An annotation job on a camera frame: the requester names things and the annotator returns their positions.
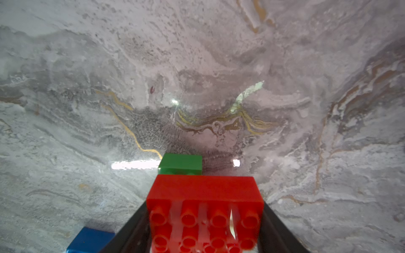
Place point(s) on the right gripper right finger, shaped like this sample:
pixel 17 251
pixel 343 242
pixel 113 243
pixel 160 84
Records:
pixel 275 237

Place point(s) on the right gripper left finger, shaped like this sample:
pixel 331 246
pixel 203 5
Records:
pixel 134 236

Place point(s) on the blue lego brick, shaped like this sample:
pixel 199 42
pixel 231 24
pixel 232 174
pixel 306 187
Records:
pixel 90 240

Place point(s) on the red lego brick front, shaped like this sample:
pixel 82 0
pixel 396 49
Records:
pixel 204 214

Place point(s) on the green small lego brick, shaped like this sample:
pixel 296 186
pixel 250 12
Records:
pixel 178 164

